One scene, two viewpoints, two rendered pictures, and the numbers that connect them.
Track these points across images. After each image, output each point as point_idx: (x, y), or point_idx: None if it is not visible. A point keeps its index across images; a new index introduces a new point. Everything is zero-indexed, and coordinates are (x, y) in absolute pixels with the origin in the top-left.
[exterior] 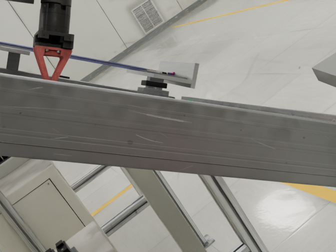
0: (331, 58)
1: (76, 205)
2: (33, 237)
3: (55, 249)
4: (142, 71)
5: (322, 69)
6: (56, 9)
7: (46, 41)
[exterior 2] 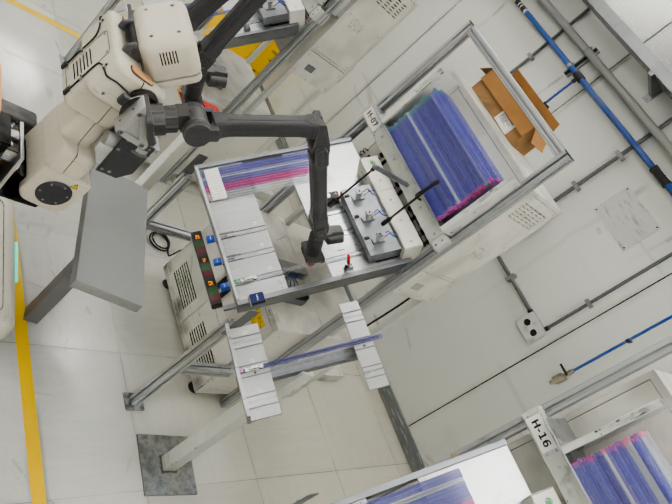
0: (130, 296)
1: None
2: None
3: (294, 330)
4: (265, 354)
5: (141, 293)
6: None
7: None
